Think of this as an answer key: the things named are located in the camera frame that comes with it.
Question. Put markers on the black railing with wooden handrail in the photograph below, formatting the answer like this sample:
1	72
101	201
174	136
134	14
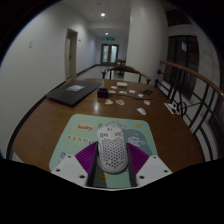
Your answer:
190	70

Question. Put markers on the small white flat box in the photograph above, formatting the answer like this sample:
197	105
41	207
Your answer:
122	84

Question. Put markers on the black closed laptop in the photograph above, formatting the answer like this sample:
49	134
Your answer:
73	91

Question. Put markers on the glass double door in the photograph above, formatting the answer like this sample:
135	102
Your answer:
109	54

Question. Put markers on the white perforated computer mouse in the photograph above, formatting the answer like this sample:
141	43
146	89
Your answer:
112	150

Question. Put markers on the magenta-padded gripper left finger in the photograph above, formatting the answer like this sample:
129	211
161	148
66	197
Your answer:
66	168

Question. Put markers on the wooden armchair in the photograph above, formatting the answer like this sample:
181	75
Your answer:
125	69

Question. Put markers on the dark framed window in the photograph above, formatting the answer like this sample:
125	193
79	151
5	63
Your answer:
183	63

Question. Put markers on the small red and white sticker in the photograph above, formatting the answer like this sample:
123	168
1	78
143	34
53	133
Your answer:
146	102

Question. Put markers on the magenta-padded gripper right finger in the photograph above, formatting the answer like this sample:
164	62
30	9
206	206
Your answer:
155	168

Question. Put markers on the small beige sticker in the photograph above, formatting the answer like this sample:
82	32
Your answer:
109	102

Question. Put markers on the small black box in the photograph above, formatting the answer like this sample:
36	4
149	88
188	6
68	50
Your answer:
102	93

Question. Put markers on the white side door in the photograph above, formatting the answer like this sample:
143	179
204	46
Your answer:
68	56

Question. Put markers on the light green printed mouse pad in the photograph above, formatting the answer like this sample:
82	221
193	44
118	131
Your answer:
80	133

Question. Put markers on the green exit sign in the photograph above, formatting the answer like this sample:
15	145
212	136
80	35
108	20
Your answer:
111	38

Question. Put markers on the small pink sticker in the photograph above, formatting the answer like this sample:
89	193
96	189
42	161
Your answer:
120	102

